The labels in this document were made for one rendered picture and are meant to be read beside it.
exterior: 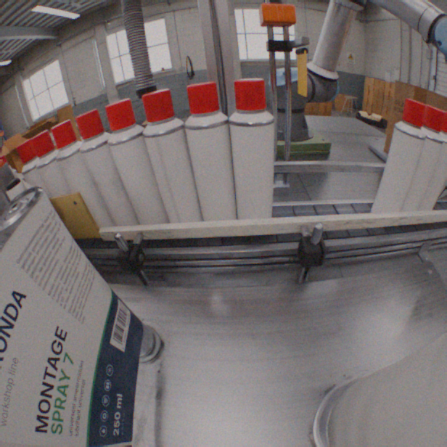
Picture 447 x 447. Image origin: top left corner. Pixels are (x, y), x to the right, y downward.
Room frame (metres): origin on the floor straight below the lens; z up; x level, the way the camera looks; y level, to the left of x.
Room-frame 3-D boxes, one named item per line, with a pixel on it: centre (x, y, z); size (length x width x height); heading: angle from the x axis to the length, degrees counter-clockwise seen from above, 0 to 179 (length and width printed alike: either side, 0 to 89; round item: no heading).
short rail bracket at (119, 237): (0.19, 0.12, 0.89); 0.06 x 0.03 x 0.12; 173
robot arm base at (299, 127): (0.70, -0.27, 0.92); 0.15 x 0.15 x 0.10
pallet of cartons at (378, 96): (3.13, -3.52, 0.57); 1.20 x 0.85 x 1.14; 91
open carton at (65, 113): (1.58, 1.30, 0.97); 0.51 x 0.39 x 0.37; 4
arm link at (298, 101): (0.70, -0.27, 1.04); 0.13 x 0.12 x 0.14; 107
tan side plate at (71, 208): (0.24, 0.25, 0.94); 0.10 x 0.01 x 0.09; 83
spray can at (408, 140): (0.21, -0.28, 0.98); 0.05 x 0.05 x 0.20
